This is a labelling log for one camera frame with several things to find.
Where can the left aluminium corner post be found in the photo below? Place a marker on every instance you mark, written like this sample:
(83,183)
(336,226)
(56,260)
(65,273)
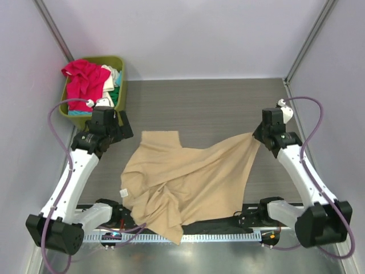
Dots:
(50,23)

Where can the right aluminium corner post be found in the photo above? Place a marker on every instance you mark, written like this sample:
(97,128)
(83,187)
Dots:
(316,28)

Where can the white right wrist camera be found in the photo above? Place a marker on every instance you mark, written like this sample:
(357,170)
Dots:
(287,111)

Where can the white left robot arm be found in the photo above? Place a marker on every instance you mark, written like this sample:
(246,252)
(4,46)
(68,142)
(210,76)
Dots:
(57,227)

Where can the cream t shirt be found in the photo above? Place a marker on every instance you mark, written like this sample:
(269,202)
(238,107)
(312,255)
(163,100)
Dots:
(109,82)

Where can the green t shirt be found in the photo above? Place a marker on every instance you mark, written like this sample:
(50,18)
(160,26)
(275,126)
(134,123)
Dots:
(114,94)

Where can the olive green plastic bin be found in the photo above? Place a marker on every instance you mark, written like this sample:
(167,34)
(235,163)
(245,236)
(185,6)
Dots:
(78,104)

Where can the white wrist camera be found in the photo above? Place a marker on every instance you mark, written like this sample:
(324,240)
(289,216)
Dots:
(102,102)
(287,111)

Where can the white slotted cable duct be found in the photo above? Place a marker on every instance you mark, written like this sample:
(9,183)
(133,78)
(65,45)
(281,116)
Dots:
(103,237)

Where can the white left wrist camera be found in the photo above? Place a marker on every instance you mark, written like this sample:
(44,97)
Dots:
(102,102)

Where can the aluminium corner post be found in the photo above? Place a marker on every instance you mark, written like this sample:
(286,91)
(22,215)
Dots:
(316,28)
(50,23)

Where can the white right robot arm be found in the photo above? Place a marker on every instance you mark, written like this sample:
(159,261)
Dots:
(323,219)

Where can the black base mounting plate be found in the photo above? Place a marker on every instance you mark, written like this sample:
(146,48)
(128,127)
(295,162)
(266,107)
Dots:
(236,224)

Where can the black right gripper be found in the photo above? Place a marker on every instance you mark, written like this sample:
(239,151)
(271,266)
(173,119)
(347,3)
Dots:
(256,133)

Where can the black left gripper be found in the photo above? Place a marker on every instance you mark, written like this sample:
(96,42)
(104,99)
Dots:
(124,131)

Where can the beige t shirt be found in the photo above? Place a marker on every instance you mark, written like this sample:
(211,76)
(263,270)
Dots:
(167,186)

